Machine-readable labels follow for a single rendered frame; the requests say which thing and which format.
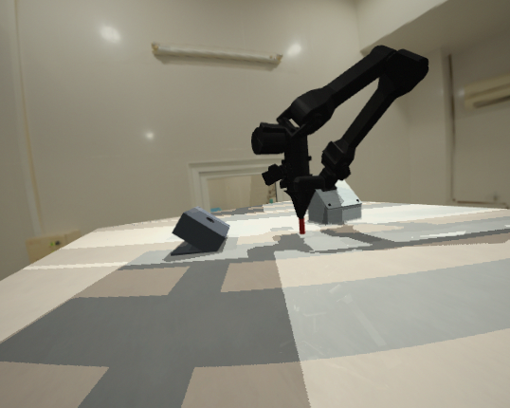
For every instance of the grey sloped panel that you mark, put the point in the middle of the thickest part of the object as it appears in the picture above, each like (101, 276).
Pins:
(201, 232)

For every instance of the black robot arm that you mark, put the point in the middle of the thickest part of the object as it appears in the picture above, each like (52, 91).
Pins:
(399, 71)

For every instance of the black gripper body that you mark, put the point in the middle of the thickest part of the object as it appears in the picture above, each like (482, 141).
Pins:
(302, 180)

